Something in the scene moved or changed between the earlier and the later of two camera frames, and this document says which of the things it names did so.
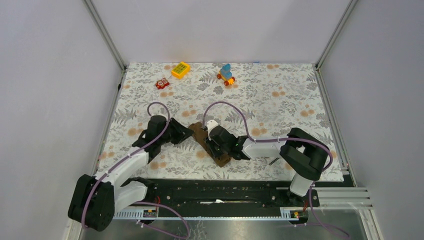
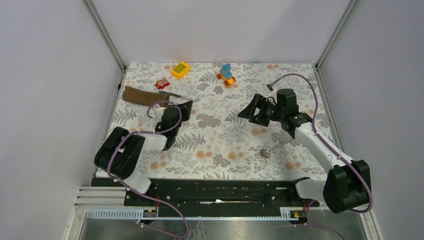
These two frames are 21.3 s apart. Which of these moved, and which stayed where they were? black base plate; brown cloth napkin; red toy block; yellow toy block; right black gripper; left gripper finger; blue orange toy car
Moved: brown cloth napkin; right black gripper; left gripper finger
Stayed: red toy block; blue orange toy car; black base plate; yellow toy block
